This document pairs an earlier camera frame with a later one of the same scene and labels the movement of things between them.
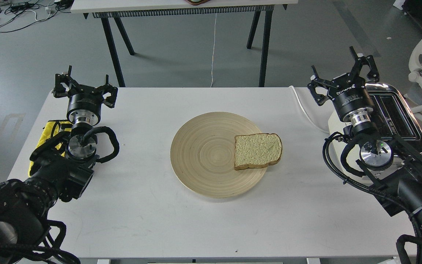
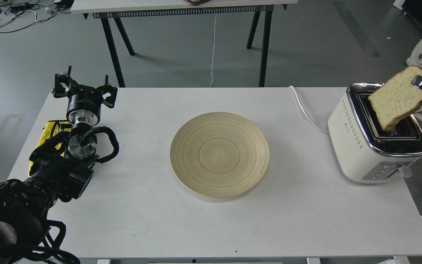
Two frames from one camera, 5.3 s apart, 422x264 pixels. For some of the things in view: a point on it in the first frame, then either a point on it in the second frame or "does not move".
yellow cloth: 51,128 does not move
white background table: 117,9 does not move
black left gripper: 84,103 does not move
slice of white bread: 255,150 to 398,96
